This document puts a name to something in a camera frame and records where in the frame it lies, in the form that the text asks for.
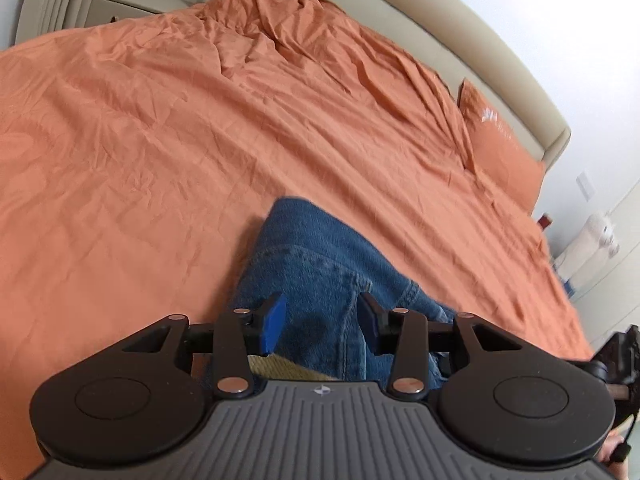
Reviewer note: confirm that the white alpaca plush toy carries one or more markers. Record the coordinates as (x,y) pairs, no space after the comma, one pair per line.
(592,247)

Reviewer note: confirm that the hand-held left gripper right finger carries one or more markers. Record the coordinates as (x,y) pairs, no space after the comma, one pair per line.
(369,324)

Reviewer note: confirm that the beige nightstand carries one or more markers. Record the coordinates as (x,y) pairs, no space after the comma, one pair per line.
(140,2)

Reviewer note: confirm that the person's right hand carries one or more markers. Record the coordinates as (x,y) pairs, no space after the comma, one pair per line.
(611,460)

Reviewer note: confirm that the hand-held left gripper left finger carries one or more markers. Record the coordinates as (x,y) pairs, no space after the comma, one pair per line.
(272,321)

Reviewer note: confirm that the orange duvet cover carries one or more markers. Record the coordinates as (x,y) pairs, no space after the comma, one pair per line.
(150,135)

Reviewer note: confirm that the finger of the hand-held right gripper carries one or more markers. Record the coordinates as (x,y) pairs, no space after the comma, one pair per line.
(620,352)

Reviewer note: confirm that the blue denim pants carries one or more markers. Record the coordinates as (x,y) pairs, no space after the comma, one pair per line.
(310,260)

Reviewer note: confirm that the white wall socket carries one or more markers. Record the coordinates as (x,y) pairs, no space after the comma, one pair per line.
(585,187)

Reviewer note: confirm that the orange embroidered pillow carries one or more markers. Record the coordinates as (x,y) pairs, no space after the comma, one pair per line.
(500,150)

